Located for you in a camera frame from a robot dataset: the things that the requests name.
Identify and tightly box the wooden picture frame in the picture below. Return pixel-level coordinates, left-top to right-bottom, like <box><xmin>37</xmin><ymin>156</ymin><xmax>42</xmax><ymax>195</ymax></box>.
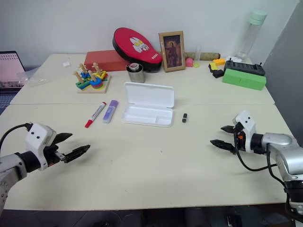
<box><xmin>158</xmin><ymin>30</ymin><xmax>187</xmax><ymax>73</ymax></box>

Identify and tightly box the red rectangular box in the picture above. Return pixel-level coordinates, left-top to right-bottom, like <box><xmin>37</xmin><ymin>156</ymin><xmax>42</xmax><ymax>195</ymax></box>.
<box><xmin>84</xmin><ymin>50</ymin><xmax>130</xmax><ymax>72</ymax></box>

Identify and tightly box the laptop screen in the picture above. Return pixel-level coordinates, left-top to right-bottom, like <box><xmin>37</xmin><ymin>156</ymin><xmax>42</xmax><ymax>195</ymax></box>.
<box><xmin>0</xmin><ymin>50</ymin><xmax>26</xmax><ymax>88</ymax></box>

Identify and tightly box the clear plastic bag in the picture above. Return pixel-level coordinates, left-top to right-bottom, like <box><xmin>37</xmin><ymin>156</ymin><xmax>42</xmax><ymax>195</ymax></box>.
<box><xmin>16</xmin><ymin>69</ymin><xmax>48</xmax><ymax>87</ymax></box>

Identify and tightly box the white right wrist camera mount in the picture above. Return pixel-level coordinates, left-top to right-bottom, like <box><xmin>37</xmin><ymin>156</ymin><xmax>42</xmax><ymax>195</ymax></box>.
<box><xmin>232</xmin><ymin>110</ymin><xmax>258</xmax><ymax>152</ymax></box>

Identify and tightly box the metal cup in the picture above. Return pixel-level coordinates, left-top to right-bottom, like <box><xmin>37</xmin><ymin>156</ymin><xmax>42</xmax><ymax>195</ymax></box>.
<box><xmin>125</xmin><ymin>62</ymin><xmax>144</xmax><ymax>84</ymax></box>

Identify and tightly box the clear bottle green lid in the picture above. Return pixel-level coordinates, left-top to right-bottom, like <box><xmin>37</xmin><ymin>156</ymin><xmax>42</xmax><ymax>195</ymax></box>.
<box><xmin>235</xmin><ymin>9</ymin><xmax>268</xmax><ymax>60</ymax></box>

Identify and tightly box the rolled olive mat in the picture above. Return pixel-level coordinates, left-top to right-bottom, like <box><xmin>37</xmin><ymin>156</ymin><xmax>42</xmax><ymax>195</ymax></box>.
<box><xmin>184</xmin><ymin>52</ymin><xmax>221</xmax><ymax>60</ymax></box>

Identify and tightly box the wooden shape stacking toy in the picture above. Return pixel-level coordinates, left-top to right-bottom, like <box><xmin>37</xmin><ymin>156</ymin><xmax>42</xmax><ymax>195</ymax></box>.
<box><xmin>72</xmin><ymin>62</ymin><xmax>112</xmax><ymax>94</ymax></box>

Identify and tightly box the purple highlighter pen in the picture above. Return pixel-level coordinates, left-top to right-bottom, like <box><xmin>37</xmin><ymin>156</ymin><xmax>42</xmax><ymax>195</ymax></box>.
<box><xmin>102</xmin><ymin>99</ymin><xmax>119</xmax><ymax>124</ymax></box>

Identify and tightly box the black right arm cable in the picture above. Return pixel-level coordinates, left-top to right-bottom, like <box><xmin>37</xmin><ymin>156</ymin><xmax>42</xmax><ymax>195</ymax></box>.
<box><xmin>233</xmin><ymin>133</ymin><xmax>292</xmax><ymax>215</ymax></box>

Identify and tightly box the red whiteboard marker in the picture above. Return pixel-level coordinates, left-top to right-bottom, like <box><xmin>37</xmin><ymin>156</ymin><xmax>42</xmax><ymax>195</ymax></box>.
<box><xmin>84</xmin><ymin>101</ymin><xmax>107</xmax><ymax>129</ymax></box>

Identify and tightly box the green rectangular box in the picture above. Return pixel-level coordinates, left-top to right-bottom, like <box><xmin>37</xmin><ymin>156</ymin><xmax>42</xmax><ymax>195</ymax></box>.
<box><xmin>222</xmin><ymin>68</ymin><xmax>267</xmax><ymax>91</ymax></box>

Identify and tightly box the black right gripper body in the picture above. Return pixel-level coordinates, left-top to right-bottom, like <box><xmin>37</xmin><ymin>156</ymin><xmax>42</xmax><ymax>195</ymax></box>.
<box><xmin>232</xmin><ymin>122</ymin><xmax>247</xmax><ymax>155</ymax></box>

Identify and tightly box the black remote controller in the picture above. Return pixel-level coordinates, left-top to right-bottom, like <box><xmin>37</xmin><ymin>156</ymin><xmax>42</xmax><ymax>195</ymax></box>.
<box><xmin>223</xmin><ymin>60</ymin><xmax>267</xmax><ymax>77</ymax></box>

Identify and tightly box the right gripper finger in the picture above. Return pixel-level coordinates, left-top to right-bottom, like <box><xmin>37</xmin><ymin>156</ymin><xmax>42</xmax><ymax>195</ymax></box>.
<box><xmin>209</xmin><ymin>139</ymin><xmax>236</xmax><ymax>155</ymax></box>
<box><xmin>220</xmin><ymin>125</ymin><xmax>237</xmax><ymax>135</ymax></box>

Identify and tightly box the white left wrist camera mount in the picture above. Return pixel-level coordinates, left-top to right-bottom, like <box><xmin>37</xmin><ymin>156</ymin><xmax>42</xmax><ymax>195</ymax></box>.
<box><xmin>25</xmin><ymin>122</ymin><xmax>57</xmax><ymax>171</ymax></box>

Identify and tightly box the red oval zip case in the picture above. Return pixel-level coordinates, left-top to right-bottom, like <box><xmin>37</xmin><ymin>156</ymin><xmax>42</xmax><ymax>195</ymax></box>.
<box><xmin>112</xmin><ymin>27</ymin><xmax>163</xmax><ymax>73</ymax></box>

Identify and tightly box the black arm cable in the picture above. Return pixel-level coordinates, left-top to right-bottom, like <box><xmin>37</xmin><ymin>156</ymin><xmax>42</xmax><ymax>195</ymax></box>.
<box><xmin>233</xmin><ymin>133</ymin><xmax>292</xmax><ymax>215</ymax></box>
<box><xmin>0</xmin><ymin>122</ymin><xmax>33</xmax><ymax>153</ymax></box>

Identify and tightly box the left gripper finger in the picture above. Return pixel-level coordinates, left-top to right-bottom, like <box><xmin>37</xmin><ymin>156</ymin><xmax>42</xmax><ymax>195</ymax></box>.
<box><xmin>54</xmin><ymin>132</ymin><xmax>73</xmax><ymax>145</ymax></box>
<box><xmin>63</xmin><ymin>144</ymin><xmax>91</xmax><ymax>164</ymax></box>

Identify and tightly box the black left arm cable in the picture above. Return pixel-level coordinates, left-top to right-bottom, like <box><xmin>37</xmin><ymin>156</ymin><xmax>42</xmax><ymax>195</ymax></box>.
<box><xmin>0</xmin><ymin>122</ymin><xmax>33</xmax><ymax>153</ymax></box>

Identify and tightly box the white plastic case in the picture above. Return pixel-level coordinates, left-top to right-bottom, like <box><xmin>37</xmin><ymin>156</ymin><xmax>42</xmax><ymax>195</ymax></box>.
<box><xmin>121</xmin><ymin>81</ymin><xmax>176</xmax><ymax>128</ymax></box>

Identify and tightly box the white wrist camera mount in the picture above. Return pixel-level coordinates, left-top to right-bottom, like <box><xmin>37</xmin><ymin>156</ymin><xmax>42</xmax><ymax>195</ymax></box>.
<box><xmin>232</xmin><ymin>110</ymin><xmax>258</xmax><ymax>152</ymax></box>
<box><xmin>25</xmin><ymin>122</ymin><xmax>57</xmax><ymax>171</ymax></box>

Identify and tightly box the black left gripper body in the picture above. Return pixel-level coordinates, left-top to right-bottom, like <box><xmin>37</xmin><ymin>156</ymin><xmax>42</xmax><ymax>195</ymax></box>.
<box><xmin>43</xmin><ymin>141</ymin><xmax>66</xmax><ymax>167</ymax></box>

